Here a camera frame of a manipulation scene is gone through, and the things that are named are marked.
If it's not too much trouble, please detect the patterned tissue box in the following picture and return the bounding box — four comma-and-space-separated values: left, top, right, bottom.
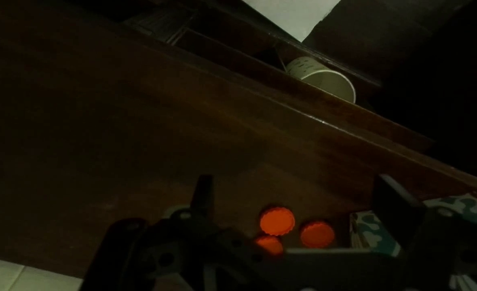
349, 192, 477, 258

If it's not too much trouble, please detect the small orange item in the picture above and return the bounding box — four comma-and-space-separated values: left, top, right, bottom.
252, 201, 337, 256

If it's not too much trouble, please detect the white paper sheet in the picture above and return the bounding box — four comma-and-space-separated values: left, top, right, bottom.
240, 0, 342, 43

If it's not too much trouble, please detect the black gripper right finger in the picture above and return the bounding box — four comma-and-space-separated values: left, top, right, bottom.
374, 172, 477, 291

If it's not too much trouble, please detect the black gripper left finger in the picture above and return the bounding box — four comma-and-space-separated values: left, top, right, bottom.
80, 172, 260, 291

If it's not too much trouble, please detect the dark wooden desk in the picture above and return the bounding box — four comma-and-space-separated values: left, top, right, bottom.
0, 0, 477, 281

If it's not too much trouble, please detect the white paper cup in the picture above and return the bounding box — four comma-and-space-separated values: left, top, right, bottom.
284, 54, 357, 104

